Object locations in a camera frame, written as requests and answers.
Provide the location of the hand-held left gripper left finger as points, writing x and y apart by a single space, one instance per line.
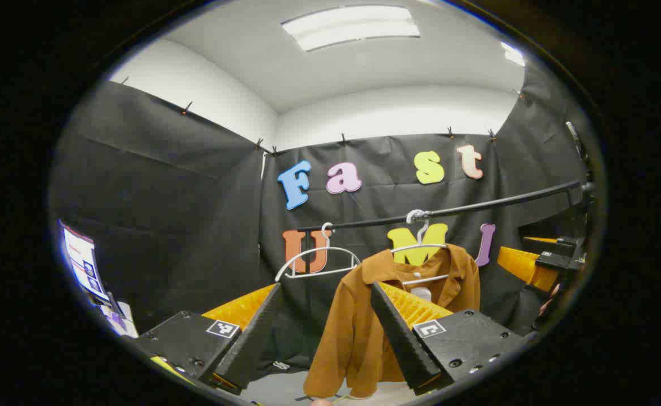
251 344

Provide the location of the black clothes rack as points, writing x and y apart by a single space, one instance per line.
505 202

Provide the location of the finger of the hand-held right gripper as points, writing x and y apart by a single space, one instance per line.
555 245
524 265

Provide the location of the brown shirt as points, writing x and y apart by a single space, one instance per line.
347 327

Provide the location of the empty white hanger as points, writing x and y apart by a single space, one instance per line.
330 248

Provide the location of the white printed sign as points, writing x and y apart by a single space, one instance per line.
82 259

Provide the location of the white cloth tie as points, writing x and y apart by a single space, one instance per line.
281 365

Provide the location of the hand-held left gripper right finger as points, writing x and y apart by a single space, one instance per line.
403 344

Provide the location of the grey tape wrap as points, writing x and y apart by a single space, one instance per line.
415 215

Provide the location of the white hanger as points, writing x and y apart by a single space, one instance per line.
330 248
422 231

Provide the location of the black backdrop cloth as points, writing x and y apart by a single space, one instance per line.
167 225

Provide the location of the white paper sheet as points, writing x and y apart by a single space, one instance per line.
123 324

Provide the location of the small ceiling light panel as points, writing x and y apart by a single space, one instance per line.
513 54

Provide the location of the large ceiling light panel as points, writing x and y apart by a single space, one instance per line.
353 27

